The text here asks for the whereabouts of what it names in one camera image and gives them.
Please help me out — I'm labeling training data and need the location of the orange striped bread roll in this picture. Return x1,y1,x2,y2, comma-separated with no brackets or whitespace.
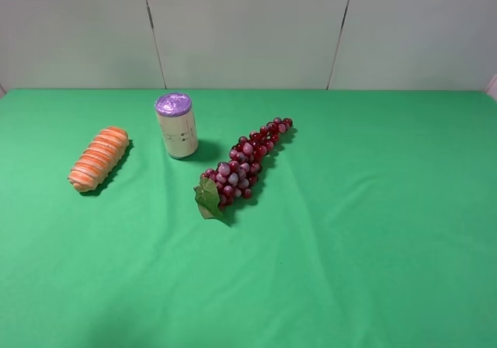
68,127,130,193

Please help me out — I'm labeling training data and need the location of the red grape bunch with leaf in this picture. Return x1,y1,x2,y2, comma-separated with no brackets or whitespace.
193,117,294,221

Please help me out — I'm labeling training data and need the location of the purple-topped trash bag roll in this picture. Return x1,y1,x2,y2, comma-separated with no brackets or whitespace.
155,92,199,159

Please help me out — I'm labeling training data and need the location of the green tablecloth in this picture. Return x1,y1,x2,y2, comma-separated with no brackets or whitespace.
1,89,496,347

